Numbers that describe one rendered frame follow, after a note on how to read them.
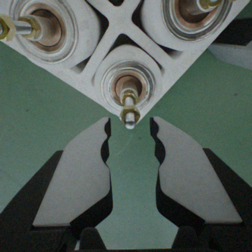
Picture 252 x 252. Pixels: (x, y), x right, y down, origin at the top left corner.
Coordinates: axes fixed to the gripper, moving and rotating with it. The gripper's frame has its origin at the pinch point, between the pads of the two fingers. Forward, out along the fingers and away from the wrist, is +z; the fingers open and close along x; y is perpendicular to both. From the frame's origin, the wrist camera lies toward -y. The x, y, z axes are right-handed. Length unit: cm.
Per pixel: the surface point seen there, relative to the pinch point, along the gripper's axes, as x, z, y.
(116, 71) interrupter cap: -1.5, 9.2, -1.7
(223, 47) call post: 20.8, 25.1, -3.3
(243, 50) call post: 20.9, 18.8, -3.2
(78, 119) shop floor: -17.2, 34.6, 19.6
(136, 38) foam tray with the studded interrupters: 1.4, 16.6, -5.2
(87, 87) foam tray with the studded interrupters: -7.4, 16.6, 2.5
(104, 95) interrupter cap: -3.3, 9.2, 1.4
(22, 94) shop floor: -33.6, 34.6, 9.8
